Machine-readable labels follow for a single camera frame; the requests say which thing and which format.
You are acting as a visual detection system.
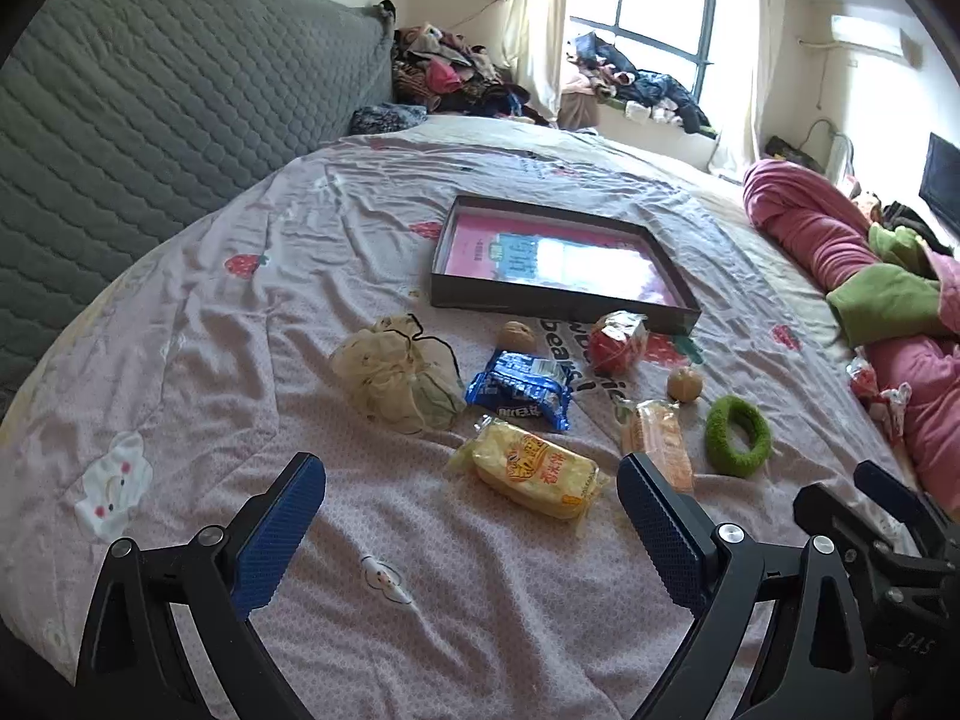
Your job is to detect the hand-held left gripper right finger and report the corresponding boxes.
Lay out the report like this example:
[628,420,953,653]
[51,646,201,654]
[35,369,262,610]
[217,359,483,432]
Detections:
[616,452,875,720]

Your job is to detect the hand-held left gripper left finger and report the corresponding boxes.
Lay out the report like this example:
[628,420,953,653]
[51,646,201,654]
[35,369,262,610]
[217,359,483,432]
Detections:
[75,452,327,720]

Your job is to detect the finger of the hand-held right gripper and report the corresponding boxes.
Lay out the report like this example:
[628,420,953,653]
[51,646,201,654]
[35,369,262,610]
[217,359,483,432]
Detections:
[855,460,957,552]
[793,484,912,586]

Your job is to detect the orange cracker packet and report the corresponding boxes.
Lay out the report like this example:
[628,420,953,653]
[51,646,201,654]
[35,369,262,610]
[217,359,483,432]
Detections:
[619,399,697,496]

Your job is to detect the green fuzzy hair scrunchie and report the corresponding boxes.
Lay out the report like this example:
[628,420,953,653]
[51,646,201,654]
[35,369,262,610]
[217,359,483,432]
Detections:
[703,395,773,478]

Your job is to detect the yellow cake packet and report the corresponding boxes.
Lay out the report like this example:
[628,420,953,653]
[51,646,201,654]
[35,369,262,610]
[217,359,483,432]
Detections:
[448,418,610,522]

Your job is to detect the cream mesh drawstring bag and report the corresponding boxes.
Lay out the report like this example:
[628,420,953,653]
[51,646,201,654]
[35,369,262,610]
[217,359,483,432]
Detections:
[330,313,467,434]

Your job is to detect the red toy egg packet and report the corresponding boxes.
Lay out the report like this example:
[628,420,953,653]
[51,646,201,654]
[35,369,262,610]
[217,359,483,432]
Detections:
[587,310,650,374]

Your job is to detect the blue cookie packet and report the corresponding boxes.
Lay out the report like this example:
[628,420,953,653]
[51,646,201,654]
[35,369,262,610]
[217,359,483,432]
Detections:
[465,350,572,434]

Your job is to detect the pink shallow box tray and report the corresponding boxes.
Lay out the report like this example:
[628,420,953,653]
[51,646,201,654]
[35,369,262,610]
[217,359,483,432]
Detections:
[430,195,702,336]

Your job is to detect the small colourful snack packet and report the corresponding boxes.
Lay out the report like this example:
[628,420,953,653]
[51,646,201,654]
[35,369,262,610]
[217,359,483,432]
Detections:
[846,356,882,406]

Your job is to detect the green fleece cloth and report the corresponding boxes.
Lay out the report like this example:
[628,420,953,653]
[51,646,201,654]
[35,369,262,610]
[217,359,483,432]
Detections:
[827,225,960,346]

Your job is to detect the dark clutter heap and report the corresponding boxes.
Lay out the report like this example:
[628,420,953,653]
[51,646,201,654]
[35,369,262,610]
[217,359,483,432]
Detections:
[870,199,953,256]

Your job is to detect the pink quilt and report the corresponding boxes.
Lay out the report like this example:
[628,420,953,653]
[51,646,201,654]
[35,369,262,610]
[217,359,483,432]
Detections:
[742,159,960,526]

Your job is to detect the lilac strawberry print blanket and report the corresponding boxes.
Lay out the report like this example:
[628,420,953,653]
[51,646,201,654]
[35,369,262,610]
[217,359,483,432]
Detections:
[0,131,923,720]

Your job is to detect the black monitor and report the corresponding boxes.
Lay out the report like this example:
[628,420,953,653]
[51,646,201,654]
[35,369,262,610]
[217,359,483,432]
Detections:
[919,133,960,237]

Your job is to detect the pink book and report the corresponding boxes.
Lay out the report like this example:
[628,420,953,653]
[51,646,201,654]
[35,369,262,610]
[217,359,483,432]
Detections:
[442,211,680,308]

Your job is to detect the dark bag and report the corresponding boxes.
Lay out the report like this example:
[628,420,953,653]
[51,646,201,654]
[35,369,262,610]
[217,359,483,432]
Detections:
[765,136,815,166]

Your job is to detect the dark blue patterned cloth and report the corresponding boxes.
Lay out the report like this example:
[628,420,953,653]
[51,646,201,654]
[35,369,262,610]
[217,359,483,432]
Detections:
[351,103,428,137]

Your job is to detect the grey quilted headboard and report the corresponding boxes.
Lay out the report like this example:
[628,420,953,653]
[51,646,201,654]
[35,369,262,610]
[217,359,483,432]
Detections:
[0,0,397,398]

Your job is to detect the brown cloth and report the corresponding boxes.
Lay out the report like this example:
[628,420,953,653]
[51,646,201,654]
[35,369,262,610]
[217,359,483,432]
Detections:
[561,82,601,130]

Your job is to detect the cream curtain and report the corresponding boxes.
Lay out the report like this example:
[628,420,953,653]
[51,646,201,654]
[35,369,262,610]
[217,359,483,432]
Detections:
[709,0,788,181]
[499,0,593,128]

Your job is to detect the clothes heap on windowsill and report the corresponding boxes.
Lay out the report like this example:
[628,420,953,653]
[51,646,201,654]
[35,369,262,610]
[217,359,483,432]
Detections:
[564,31,713,134]

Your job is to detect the white air conditioner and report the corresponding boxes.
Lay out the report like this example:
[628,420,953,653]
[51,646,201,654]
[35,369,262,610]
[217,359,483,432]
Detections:
[829,13,925,65]

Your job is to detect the pile of mixed clothes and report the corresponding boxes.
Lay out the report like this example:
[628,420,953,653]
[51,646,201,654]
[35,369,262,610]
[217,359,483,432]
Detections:
[391,24,556,125]

